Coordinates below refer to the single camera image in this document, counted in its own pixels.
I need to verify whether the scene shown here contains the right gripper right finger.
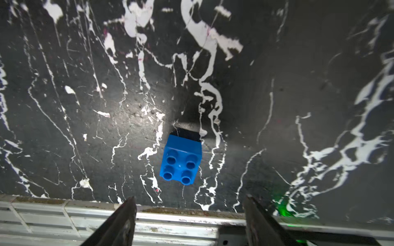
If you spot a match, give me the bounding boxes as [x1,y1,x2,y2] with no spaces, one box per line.
[243,194,299,246]

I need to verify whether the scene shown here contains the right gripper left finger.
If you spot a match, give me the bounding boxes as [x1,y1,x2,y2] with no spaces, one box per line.
[82,196,137,246]

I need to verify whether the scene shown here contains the dark blue small lego brick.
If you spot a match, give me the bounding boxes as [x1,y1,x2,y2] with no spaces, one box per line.
[160,135,202,186]

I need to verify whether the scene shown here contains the aluminium front rail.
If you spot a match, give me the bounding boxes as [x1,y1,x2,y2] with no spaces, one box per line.
[1,194,394,246]

